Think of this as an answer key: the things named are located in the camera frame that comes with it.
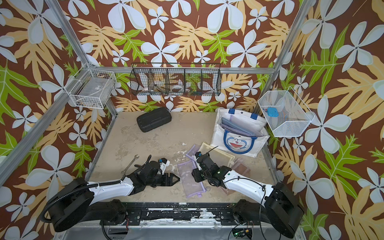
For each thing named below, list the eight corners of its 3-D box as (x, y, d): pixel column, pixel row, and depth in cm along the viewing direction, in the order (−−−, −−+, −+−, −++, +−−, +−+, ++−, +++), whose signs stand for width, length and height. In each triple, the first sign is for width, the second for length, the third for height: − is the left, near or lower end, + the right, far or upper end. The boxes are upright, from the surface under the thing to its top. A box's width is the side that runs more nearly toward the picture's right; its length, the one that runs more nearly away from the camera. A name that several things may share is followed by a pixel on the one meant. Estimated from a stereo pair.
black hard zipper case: (143, 134, 109) (140, 129, 104) (136, 121, 117) (134, 116, 112) (173, 121, 117) (173, 115, 112) (165, 109, 125) (164, 104, 120)
